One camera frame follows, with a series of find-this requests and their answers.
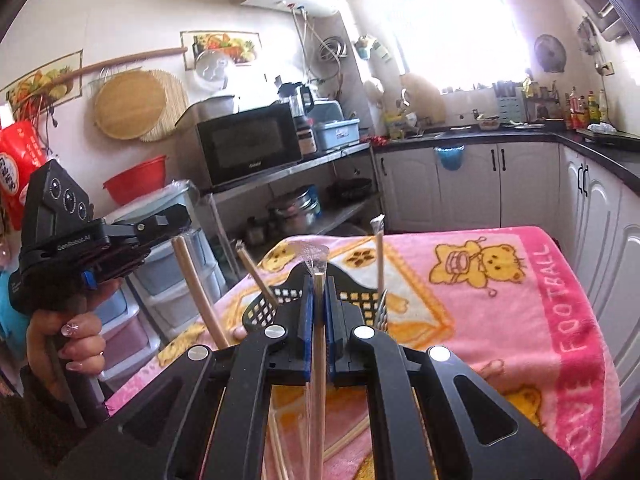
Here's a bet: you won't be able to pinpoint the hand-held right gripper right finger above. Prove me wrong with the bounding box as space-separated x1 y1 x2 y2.
324 290 581 480

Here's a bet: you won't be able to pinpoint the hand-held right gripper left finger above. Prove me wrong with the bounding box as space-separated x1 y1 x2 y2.
55 291 315 480

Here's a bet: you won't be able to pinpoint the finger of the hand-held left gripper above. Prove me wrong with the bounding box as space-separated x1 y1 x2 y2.
95 246 152 283
102 204 194 242

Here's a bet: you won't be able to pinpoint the black plastic utensil basket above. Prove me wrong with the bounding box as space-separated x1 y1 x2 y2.
242 262 396 335

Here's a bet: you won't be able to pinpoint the wooden chopsticks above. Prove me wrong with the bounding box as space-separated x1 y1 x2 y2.
370 214 387 307
269 410 292 480
235 241 279 309
324 415 372 462
171 236 230 351
295 242 333 480

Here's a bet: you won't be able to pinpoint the person's left forearm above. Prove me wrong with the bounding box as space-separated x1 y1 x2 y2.
0 360 108 466

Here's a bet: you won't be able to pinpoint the person's left hand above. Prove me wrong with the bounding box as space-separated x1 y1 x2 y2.
26 281 122 377

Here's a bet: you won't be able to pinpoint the plastic drawer unit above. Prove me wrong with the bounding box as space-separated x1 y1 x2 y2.
97 180 229 392

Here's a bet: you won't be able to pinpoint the red plastic basin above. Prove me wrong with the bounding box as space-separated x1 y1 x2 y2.
103 155 169 206

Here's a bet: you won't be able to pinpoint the metal fork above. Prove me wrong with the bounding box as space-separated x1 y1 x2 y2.
375 291 392 332

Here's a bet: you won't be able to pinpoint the red printed bag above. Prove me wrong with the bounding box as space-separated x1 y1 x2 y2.
0 120 51 211

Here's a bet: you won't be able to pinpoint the small steel pot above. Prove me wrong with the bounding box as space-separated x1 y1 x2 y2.
245 216 269 247

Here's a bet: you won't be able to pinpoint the round bamboo mat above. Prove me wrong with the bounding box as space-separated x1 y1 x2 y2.
140 69 191 143

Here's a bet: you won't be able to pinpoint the black microwave oven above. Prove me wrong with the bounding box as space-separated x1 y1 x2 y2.
196 102 304 188

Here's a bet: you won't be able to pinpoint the stack of steel pots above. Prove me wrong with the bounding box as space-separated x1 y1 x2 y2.
267 187 322 236

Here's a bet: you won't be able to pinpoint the pink printed bear blanket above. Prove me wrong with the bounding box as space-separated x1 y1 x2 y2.
105 225 623 480

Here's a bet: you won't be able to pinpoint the black wok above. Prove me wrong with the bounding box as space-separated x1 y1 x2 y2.
327 177 374 202

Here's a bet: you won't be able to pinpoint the steel pot lid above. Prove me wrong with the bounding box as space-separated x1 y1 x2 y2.
195 49 231 92

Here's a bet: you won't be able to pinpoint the steel shelf rack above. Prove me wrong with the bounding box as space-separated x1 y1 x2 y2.
200 142 387 281

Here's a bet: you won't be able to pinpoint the wooden rolling pin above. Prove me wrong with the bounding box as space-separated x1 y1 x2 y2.
50 46 189 91

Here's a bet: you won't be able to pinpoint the black blender jug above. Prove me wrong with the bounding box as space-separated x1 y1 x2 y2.
277 81 319 159

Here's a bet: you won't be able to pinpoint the blue plastic storage box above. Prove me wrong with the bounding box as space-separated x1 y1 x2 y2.
312 100 361 154

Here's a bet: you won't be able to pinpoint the white kitchen base cabinets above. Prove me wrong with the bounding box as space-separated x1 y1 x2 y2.
372 140 640 411

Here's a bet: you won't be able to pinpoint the blue hanging bin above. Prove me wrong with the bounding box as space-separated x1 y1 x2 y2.
434 146 465 173

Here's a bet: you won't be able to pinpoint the yellow green packet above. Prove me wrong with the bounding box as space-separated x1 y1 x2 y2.
384 110 419 139

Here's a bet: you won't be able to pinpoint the wooden cutting board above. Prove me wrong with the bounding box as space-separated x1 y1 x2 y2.
402 72 446 124

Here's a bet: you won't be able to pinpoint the black kitchen countertop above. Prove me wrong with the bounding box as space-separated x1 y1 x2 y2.
372 127 640 181

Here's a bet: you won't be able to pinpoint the light blue knife block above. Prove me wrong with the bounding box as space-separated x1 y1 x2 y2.
492 80 524 124

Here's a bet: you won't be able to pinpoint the kitchen window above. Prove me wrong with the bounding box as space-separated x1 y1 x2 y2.
362 0 531 93

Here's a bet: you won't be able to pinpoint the row of condiment bottles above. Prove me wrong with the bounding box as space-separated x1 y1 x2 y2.
565 87 609 129

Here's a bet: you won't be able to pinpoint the black cooktop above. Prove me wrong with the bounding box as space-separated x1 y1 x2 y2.
575 127 640 152

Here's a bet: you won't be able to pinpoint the fruit picture wall tile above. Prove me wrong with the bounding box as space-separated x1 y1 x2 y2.
180 30 261 72
0 50 84 107

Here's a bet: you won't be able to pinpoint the coiled grey hose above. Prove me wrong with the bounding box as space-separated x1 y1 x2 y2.
320 36 349 66

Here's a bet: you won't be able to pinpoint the wire spice rack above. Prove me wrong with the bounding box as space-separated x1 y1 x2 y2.
522 80 561 121

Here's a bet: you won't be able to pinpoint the small black wall fan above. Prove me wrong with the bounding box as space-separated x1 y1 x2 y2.
534 34 567 74

